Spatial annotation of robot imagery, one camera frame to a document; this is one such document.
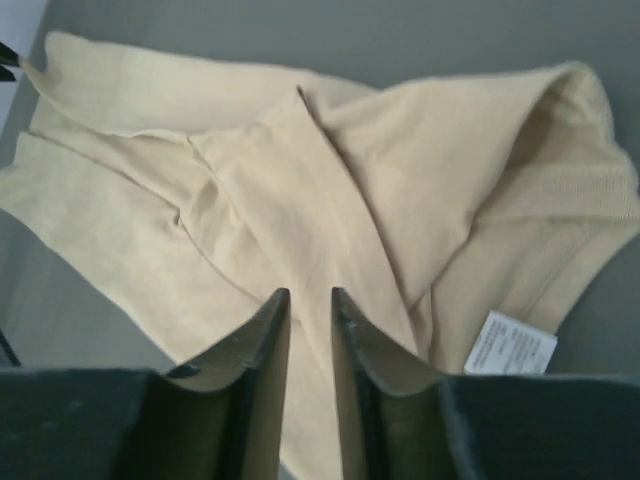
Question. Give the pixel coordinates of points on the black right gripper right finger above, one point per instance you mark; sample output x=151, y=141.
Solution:
x=400, y=418

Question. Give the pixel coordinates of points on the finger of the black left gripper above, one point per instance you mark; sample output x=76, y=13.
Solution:
x=6, y=75
x=8, y=57

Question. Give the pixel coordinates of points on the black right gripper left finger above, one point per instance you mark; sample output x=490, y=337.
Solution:
x=216, y=416

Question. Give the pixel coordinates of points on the beige t shirt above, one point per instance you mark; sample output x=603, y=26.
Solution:
x=187, y=190

